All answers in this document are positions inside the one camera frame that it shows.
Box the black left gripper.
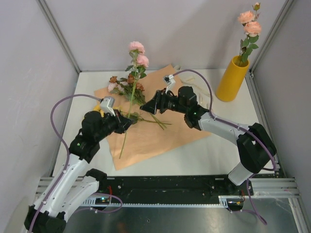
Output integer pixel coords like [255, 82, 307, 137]
[95, 109, 134, 142]

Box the left aluminium corner post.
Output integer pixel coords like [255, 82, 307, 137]
[36, 0, 81, 74]

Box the yellow rose stem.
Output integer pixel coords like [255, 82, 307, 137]
[93, 104, 121, 117]

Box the white slotted cable duct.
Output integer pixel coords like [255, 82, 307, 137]
[80, 196, 244, 209]

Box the purple cable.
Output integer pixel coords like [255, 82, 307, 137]
[28, 94, 103, 233]
[173, 69, 277, 225]

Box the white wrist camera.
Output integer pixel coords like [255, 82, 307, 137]
[163, 74, 175, 94]
[100, 96, 115, 116]

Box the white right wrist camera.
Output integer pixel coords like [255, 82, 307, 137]
[163, 74, 175, 94]

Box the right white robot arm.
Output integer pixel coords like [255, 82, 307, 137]
[140, 86, 276, 195]

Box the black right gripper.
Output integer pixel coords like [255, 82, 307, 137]
[140, 89, 187, 116]

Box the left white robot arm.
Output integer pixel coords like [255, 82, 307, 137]
[24, 109, 133, 233]

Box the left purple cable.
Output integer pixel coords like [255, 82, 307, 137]
[28, 94, 103, 233]

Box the peach pink rose stem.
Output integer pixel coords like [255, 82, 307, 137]
[236, 2, 262, 67]

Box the artificial flower bouquet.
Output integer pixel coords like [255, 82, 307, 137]
[107, 73, 170, 130]

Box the green and peach wrapping paper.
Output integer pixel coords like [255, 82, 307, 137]
[94, 65, 211, 170]

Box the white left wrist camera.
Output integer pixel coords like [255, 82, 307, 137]
[100, 96, 115, 116]

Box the aluminium corner post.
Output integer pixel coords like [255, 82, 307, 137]
[249, 0, 296, 73]
[36, 0, 81, 74]

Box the yellow cylindrical vase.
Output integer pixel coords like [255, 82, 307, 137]
[215, 56, 250, 102]

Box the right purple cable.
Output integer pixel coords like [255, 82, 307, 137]
[173, 69, 277, 225]

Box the aluminium frame rail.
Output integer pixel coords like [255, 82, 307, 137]
[244, 72, 282, 170]

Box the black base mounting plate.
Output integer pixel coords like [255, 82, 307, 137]
[99, 175, 254, 204]

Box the cream printed ribbon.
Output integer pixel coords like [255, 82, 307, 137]
[178, 71, 213, 109]

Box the right aluminium corner post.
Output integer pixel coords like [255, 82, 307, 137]
[249, 0, 296, 73]

